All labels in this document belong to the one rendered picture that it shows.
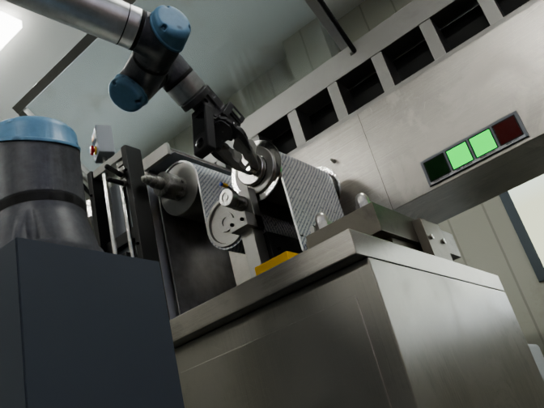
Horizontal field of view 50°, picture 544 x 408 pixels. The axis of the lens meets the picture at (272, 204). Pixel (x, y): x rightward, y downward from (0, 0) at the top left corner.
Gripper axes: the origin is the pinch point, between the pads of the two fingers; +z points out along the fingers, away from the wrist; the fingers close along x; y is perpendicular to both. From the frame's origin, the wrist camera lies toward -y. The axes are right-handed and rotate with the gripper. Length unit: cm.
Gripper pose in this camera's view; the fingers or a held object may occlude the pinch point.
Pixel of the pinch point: (250, 169)
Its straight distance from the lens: 130.1
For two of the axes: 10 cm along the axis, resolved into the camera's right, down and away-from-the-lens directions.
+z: 6.3, 7.1, 3.2
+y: 2.1, -5.5, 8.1
